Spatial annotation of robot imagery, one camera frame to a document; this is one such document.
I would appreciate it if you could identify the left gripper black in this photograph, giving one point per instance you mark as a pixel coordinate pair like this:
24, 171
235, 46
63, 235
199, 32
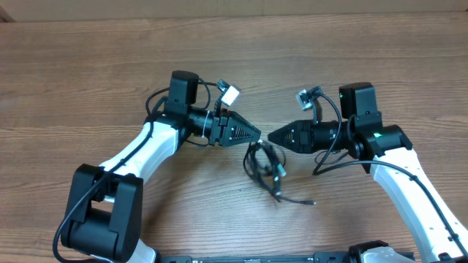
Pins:
224, 128

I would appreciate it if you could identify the cardboard wall panel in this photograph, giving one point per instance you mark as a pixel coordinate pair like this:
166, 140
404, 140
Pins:
66, 10

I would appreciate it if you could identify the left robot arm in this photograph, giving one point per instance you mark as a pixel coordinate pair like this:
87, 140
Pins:
104, 213

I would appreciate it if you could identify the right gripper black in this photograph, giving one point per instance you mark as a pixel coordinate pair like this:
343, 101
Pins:
302, 135

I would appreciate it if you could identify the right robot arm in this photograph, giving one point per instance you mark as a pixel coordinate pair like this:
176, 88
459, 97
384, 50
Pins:
385, 153

